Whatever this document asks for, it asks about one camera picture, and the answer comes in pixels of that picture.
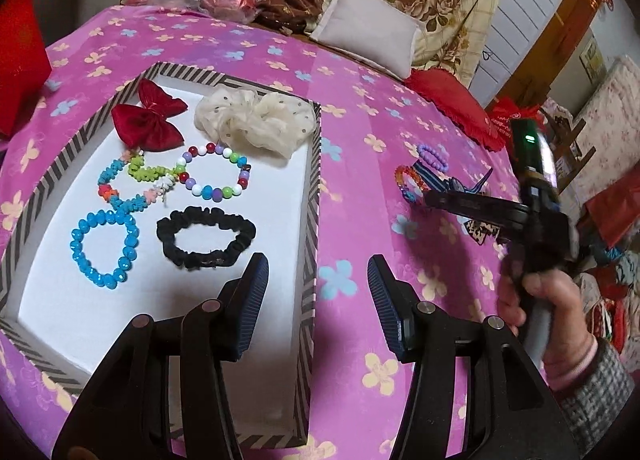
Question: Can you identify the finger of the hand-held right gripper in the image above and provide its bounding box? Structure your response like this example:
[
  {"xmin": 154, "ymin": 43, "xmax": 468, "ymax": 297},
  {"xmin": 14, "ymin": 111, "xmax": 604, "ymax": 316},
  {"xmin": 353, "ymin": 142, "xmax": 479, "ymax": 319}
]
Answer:
[{"xmin": 424, "ymin": 189, "xmax": 532, "ymax": 226}]

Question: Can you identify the red shopping bag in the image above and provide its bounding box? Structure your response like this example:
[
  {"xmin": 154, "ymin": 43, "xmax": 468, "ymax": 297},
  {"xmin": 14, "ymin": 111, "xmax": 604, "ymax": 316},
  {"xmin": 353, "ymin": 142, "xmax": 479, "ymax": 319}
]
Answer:
[{"xmin": 486, "ymin": 97, "xmax": 545, "ymax": 142}]

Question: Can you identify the watch with striped strap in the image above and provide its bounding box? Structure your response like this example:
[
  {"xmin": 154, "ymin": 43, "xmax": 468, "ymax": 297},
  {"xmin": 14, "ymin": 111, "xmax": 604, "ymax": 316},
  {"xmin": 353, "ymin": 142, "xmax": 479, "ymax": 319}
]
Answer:
[{"xmin": 413, "ymin": 163, "xmax": 495, "ymax": 197}]

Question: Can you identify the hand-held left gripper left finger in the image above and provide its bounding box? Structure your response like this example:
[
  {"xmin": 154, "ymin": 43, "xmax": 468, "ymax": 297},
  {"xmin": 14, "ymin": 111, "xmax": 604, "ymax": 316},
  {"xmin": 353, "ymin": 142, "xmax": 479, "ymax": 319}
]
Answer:
[{"xmin": 51, "ymin": 253, "xmax": 271, "ymax": 460}]

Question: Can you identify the leopard print hair bow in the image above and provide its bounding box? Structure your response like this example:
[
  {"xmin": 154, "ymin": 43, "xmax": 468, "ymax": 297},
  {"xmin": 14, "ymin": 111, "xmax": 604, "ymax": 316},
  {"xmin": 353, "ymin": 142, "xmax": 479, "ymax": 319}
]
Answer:
[{"xmin": 462, "ymin": 219, "xmax": 502, "ymax": 247}]

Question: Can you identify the floral mattress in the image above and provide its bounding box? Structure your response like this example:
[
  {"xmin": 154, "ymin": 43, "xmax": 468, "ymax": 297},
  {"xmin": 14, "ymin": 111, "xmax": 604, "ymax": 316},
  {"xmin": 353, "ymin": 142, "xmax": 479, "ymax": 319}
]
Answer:
[{"xmin": 574, "ymin": 54, "xmax": 640, "ymax": 182}]

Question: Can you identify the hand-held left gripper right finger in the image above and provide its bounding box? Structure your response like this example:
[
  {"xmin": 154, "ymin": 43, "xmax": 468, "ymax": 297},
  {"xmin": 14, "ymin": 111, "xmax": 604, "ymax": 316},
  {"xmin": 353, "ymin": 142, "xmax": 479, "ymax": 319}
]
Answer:
[{"xmin": 366, "ymin": 255, "xmax": 576, "ymax": 460}]

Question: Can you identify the colourful flower bead bracelet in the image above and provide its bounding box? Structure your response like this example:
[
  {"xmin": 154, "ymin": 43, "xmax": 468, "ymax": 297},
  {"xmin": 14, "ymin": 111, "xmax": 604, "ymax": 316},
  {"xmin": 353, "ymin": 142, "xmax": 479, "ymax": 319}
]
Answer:
[{"xmin": 97, "ymin": 149, "xmax": 179, "ymax": 213}]

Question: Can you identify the red box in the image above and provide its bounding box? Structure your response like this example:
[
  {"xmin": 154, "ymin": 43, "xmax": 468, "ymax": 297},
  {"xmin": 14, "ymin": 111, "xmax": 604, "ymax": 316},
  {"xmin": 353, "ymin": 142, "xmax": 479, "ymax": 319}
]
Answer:
[{"xmin": 0, "ymin": 0, "xmax": 54, "ymax": 137}]

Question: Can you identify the red satin bow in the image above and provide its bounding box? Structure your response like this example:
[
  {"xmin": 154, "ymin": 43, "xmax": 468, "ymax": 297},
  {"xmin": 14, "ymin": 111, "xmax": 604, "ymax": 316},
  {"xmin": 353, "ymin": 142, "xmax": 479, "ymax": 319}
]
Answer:
[{"xmin": 110, "ymin": 78, "xmax": 188, "ymax": 149}]

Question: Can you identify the purple bead bracelet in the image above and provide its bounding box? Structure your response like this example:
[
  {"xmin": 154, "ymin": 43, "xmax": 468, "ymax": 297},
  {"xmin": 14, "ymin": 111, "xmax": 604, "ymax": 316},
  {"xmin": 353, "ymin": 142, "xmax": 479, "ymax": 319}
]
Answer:
[{"xmin": 416, "ymin": 142, "xmax": 447, "ymax": 170}]

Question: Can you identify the black scrunchie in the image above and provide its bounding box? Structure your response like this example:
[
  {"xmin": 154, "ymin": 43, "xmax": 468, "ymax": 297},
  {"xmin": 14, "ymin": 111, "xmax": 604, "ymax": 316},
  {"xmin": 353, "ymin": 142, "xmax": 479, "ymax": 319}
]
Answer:
[{"xmin": 156, "ymin": 206, "xmax": 257, "ymax": 272}]

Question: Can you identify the multicoloured round bead bracelet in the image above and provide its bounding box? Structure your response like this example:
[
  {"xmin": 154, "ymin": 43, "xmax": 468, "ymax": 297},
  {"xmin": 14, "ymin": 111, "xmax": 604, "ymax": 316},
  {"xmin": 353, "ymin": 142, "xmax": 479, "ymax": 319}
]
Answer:
[{"xmin": 179, "ymin": 141, "xmax": 253, "ymax": 203}]

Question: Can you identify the person's right forearm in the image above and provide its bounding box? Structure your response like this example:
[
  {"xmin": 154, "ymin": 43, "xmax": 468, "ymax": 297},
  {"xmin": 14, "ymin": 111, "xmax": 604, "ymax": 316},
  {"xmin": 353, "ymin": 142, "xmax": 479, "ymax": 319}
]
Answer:
[{"xmin": 544, "ymin": 339, "xmax": 637, "ymax": 457}]

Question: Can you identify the striped cardboard box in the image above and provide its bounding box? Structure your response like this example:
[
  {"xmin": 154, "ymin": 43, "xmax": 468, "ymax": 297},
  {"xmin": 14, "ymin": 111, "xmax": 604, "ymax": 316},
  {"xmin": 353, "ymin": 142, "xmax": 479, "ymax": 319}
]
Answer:
[{"xmin": 0, "ymin": 61, "xmax": 322, "ymax": 449}]

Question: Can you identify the amber bead bracelet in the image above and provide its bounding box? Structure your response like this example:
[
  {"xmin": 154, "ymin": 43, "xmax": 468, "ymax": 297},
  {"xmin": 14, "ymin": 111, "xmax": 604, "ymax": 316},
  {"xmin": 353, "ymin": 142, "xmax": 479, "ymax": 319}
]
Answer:
[{"xmin": 394, "ymin": 164, "xmax": 427, "ymax": 203}]

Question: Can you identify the blue bead bracelet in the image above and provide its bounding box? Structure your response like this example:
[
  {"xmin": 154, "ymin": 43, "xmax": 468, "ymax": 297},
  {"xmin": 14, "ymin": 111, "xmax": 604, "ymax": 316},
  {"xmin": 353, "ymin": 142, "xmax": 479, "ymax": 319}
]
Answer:
[{"xmin": 69, "ymin": 208, "xmax": 140, "ymax": 290}]

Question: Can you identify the pink floral bed sheet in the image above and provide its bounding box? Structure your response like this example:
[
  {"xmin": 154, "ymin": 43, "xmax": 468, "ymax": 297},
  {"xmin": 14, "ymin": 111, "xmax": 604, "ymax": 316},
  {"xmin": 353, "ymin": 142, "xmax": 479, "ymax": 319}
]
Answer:
[{"xmin": 0, "ymin": 3, "xmax": 596, "ymax": 460}]

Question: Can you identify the white pillow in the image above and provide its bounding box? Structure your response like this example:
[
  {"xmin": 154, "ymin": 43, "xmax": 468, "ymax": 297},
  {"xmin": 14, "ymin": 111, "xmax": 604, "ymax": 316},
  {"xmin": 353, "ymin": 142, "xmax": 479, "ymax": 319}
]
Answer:
[{"xmin": 309, "ymin": 0, "xmax": 424, "ymax": 82}]

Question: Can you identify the red frilled cushion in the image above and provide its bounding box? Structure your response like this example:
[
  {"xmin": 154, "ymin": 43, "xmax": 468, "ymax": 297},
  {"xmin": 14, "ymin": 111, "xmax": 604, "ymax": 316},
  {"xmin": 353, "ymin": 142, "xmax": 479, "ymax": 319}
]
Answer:
[{"xmin": 403, "ymin": 68, "xmax": 507, "ymax": 152}]

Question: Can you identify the cream dotted scrunchie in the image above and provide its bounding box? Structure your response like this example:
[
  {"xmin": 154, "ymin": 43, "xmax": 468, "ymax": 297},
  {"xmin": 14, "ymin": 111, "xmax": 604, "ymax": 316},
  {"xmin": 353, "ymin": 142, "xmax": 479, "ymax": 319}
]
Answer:
[{"xmin": 193, "ymin": 88, "xmax": 317, "ymax": 160}]

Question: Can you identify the person's right hand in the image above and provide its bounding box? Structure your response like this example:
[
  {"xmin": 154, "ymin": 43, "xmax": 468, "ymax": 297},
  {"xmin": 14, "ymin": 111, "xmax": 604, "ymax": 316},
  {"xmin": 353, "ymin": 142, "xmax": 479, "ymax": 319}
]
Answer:
[{"xmin": 496, "ymin": 269, "xmax": 600, "ymax": 387}]

